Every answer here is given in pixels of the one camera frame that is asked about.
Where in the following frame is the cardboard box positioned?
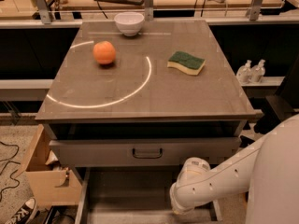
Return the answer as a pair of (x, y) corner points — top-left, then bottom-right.
(15, 125), (82, 207)

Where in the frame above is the black office chair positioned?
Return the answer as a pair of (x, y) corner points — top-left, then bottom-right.
(249, 56), (299, 134)

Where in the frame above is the grey top drawer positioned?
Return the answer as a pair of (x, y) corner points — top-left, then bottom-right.
(50, 137), (241, 167)

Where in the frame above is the right clear plastic bottle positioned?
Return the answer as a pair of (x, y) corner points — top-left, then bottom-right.
(250, 60), (265, 83)

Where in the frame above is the orange fruit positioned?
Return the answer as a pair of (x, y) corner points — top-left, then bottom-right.
(93, 41), (116, 64)

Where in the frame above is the grey drawer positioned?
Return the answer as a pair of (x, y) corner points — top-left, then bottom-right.
(50, 137), (241, 167)
(75, 167), (222, 224)

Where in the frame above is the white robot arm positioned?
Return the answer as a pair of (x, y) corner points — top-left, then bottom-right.
(170, 115), (299, 224)

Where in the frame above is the black white sneaker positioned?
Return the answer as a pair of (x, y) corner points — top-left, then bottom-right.
(5, 197), (37, 224)

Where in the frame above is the white bowl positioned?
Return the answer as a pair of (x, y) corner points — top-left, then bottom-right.
(114, 12), (145, 36)

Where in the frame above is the green yellow sponge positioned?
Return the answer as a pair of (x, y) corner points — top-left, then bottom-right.
(167, 51), (206, 76)

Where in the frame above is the black floor cable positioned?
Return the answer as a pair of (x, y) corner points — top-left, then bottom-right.
(0, 140), (21, 203)

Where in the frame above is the grey drawer cabinet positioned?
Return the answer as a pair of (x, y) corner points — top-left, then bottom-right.
(35, 19), (256, 224)

